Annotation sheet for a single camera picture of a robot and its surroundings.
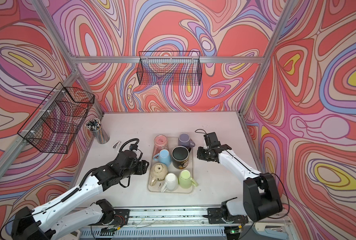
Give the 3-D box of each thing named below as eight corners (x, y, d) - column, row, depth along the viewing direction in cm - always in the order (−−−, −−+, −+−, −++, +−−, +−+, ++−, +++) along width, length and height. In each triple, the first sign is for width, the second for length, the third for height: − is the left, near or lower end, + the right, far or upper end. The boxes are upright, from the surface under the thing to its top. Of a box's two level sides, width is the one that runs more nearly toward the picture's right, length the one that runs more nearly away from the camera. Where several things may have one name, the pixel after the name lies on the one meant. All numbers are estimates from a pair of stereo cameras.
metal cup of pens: (96, 143, 103) (83, 127, 89) (100, 134, 108) (88, 118, 94) (108, 143, 103) (97, 127, 89) (111, 134, 108) (101, 118, 94)
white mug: (162, 192, 82) (160, 186, 75) (163, 179, 87) (161, 173, 80) (178, 192, 82) (178, 186, 75) (178, 179, 87) (178, 173, 80)
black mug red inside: (172, 169, 90) (171, 161, 82) (172, 153, 96) (171, 145, 88) (190, 169, 90) (191, 161, 82) (190, 153, 96) (191, 145, 88)
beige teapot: (151, 186, 84) (148, 181, 78) (153, 168, 91) (151, 162, 85) (167, 186, 84) (166, 181, 78) (168, 168, 91) (167, 162, 85)
